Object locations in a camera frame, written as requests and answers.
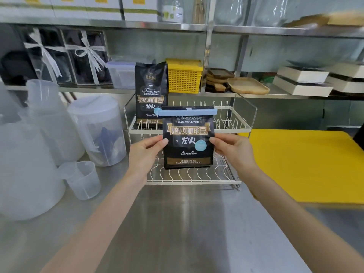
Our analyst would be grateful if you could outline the white wire dish rack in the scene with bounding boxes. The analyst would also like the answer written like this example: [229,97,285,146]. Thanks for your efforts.
[123,92,258,187]

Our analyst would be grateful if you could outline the person's right forearm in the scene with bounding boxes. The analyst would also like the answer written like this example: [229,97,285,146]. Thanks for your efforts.
[238,164,364,273]

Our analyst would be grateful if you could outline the person's left hand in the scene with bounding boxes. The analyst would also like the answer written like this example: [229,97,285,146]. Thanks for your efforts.
[129,135,169,183]

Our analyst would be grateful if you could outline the tall black coffee bag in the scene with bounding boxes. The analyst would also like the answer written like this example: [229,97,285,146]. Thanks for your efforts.
[134,61,169,129]

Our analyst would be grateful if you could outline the black coffee bag with clip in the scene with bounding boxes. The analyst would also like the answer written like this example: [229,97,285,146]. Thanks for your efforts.
[161,106,217,170]

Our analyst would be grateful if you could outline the light blue sealing clip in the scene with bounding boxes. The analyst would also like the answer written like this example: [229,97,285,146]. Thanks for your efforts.
[154,107,218,117]

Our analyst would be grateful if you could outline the clear lidded plastic container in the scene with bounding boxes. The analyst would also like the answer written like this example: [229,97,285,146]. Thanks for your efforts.
[105,60,137,89]

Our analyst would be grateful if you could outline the light wooden boards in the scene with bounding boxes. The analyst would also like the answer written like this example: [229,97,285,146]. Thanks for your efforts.
[284,11,364,29]

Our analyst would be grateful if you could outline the light wooden tray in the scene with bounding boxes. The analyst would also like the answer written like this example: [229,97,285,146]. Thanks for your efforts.
[227,77,270,95]

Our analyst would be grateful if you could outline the yellow plastic basket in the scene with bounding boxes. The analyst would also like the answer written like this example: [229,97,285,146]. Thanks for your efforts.
[166,58,204,94]

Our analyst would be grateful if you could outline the white flat box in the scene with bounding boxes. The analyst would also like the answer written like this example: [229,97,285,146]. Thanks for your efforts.
[324,62,364,93]
[272,65,334,97]

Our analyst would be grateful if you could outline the clear plastic jar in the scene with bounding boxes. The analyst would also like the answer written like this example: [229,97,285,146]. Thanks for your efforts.
[162,0,194,24]

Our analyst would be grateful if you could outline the stack of dark wooden trays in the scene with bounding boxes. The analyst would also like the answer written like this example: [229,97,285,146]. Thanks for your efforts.
[205,68,235,93]

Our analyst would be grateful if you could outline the person's left forearm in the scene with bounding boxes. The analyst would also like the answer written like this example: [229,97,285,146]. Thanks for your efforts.
[40,170,148,273]

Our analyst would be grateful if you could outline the white box yellow label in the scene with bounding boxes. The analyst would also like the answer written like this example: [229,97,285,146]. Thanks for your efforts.
[122,0,158,22]
[50,0,89,20]
[0,0,54,19]
[85,0,124,21]

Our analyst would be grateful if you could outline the small translucent measuring cup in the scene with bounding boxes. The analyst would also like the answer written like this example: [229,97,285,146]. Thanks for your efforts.
[56,161,102,201]

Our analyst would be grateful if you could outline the translucent open plastic pitcher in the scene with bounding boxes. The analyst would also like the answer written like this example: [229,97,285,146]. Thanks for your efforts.
[25,79,86,166]

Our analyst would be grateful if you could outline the person's right hand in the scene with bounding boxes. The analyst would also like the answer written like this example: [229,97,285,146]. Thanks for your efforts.
[209,134,255,175]

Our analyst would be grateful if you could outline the stainless steel shelf unit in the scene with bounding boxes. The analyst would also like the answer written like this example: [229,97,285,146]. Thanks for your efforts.
[0,0,364,100]

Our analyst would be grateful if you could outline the large translucent plastic pitcher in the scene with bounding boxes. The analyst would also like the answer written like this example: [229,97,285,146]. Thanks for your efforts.
[0,82,66,222]

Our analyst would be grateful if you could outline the yellow cutting mat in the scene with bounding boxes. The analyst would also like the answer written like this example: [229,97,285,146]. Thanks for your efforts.
[237,129,364,204]

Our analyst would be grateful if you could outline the black gift box white ribbon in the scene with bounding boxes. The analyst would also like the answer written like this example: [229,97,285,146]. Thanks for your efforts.
[61,28,112,85]
[17,27,72,84]

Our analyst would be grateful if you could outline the clear plastic bag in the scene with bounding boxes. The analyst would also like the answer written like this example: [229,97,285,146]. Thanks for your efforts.
[213,0,251,26]
[250,0,302,27]

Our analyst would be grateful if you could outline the translucent lidded plastic pitcher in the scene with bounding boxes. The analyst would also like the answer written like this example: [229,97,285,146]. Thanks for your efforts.
[67,97,127,167]

